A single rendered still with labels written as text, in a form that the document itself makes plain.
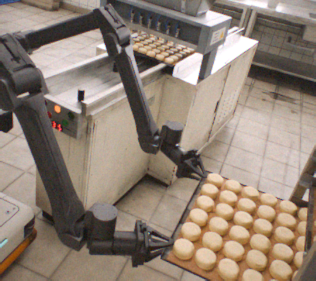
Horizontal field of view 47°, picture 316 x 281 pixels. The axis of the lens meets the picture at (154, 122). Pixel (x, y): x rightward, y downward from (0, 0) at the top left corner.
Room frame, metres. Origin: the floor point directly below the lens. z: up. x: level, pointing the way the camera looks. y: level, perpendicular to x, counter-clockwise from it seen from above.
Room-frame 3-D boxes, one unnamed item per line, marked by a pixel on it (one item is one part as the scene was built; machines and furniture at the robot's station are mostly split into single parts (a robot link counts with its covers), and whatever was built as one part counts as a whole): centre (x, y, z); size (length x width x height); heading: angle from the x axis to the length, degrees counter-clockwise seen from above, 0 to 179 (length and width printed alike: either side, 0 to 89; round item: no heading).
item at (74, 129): (1.41, 0.43, 0.77); 0.24 x 0.04 x 0.14; 65
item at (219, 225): (0.72, -0.22, 0.96); 0.05 x 0.05 x 0.02
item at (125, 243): (0.61, 0.01, 0.95); 0.07 x 0.07 x 0.10; 13
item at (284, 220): (0.79, -0.42, 0.96); 0.05 x 0.05 x 0.02
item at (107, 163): (1.74, 0.28, 0.45); 0.70 x 0.34 x 0.90; 155
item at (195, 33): (2.20, 0.07, 1.01); 0.72 x 0.33 x 0.34; 65
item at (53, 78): (2.37, 0.15, 0.87); 2.01 x 0.03 x 0.07; 155
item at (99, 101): (2.24, -0.11, 0.87); 2.01 x 0.03 x 0.07; 155
